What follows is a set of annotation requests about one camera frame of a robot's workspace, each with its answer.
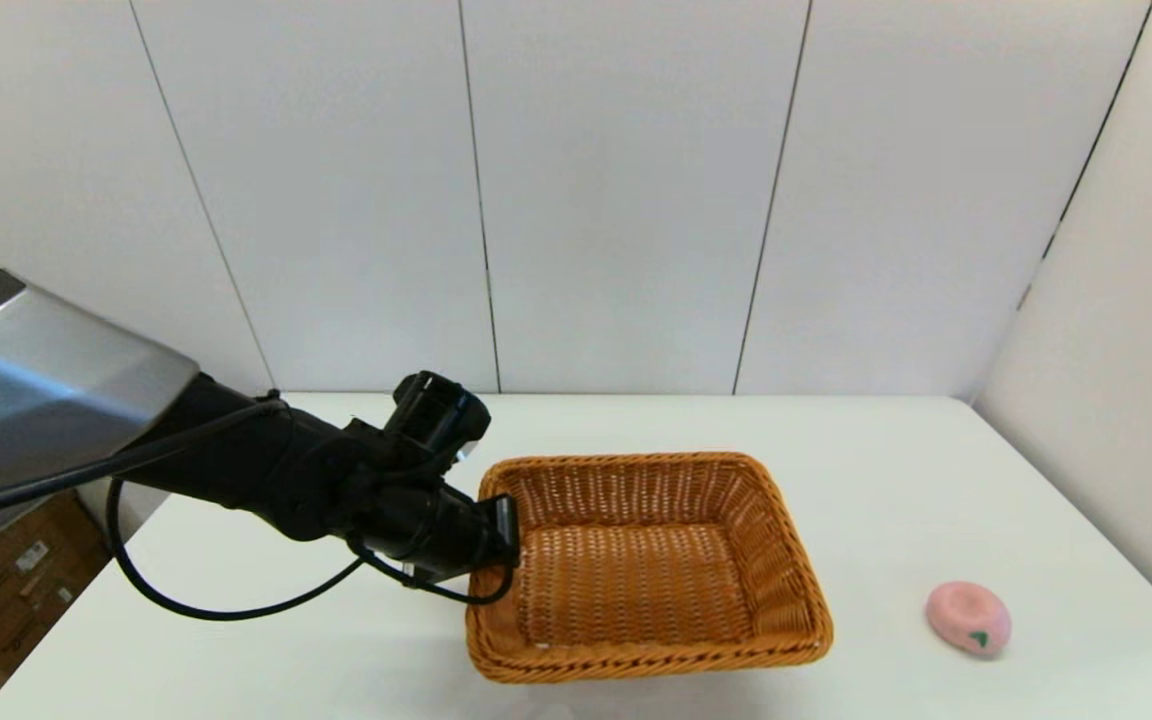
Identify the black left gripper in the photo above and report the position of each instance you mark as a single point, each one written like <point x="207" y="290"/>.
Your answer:
<point x="426" y="530"/>

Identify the orange wicker basket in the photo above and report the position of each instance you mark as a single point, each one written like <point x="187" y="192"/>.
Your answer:
<point x="636" y="580"/>

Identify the pink toy peach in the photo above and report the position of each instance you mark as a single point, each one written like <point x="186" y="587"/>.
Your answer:
<point x="964" y="612"/>

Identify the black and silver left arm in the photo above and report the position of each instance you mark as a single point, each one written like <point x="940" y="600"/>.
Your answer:
<point x="46" y="390"/>

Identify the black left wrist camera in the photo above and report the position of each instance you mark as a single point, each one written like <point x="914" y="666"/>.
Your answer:
<point x="436" y="415"/>

